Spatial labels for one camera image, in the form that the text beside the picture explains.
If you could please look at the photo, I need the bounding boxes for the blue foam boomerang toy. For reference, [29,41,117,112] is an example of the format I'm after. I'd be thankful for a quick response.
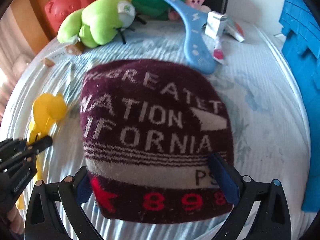
[163,0,216,74]

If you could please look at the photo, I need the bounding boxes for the green caterpillar plush toy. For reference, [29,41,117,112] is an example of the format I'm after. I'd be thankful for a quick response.
[57,0,170,48]

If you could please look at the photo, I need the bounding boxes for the yellow plastic toy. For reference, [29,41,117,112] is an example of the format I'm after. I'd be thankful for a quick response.
[16,93,68,210]

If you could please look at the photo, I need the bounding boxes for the red teal medicine box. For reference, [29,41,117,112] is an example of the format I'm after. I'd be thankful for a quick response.
[225,18,245,42]

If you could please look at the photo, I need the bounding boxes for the small grey white box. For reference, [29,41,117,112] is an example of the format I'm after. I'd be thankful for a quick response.
[204,11,228,39]

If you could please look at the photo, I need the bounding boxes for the maroon knit beanie hat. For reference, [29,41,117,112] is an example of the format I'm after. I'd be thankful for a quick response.
[80,60,234,224]

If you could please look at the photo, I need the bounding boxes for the pink white ointment tube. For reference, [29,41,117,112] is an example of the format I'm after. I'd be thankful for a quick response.
[213,36,225,65]

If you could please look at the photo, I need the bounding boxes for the blue plastic storage crate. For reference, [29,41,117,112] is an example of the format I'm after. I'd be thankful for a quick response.
[279,0,319,212]

